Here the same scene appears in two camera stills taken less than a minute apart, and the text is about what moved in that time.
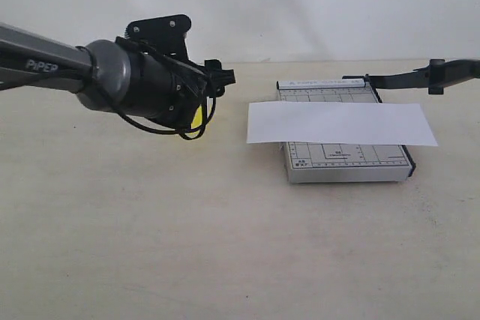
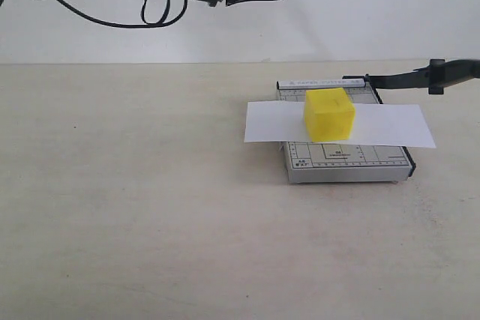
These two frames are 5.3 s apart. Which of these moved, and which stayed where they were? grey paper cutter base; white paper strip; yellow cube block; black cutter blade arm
Moved: yellow cube block
Stayed: black cutter blade arm; grey paper cutter base; white paper strip
